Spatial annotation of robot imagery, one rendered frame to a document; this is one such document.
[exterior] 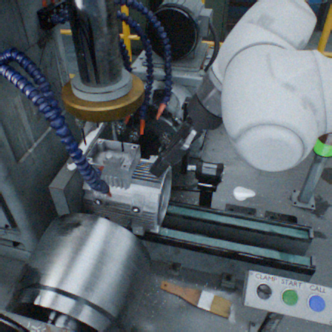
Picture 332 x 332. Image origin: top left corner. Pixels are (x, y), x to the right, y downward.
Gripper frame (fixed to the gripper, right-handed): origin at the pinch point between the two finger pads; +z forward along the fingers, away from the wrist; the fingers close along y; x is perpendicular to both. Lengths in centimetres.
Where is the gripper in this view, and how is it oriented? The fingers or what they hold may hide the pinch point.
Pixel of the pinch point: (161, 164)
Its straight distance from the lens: 73.7
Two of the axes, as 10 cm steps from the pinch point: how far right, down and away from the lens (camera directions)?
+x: 8.4, 5.3, 1.6
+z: -4.8, 5.6, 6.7
